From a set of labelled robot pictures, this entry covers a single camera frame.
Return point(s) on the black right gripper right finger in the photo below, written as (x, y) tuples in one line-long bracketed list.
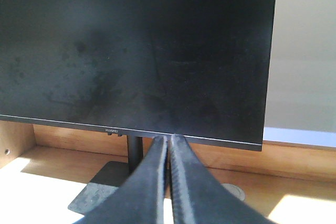
[(197, 197)]

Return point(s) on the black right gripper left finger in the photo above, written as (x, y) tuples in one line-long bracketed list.
[(114, 196)]

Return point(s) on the wooden desk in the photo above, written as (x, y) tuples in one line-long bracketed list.
[(43, 168)]

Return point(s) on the black monitor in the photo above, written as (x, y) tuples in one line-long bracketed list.
[(196, 68)]

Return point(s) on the grey desk cable grommet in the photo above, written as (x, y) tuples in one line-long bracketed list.
[(235, 190)]

